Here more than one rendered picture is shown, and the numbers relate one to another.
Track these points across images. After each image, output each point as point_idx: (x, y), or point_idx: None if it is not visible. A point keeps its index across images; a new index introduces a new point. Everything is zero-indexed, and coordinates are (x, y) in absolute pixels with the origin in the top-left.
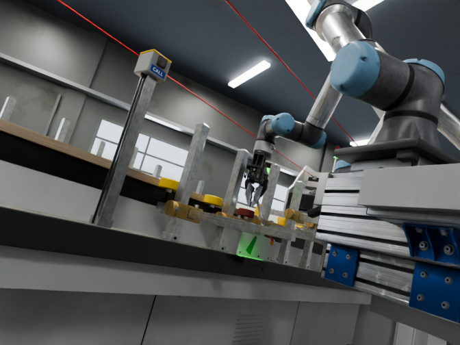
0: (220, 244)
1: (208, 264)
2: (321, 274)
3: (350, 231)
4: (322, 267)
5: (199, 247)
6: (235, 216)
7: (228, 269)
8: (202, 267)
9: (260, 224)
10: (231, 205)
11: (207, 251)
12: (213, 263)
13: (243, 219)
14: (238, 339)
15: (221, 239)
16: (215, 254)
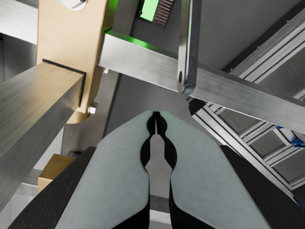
0: (105, 68)
1: (117, 88)
2: (292, 194)
3: None
4: (297, 200)
5: (105, 127)
6: (94, 71)
7: (134, 28)
8: (115, 96)
9: (213, 103)
10: (66, 118)
11: (111, 107)
12: (120, 77)
13: (107, 2)
14: None
15: (102, 72)
16: (117, 84)
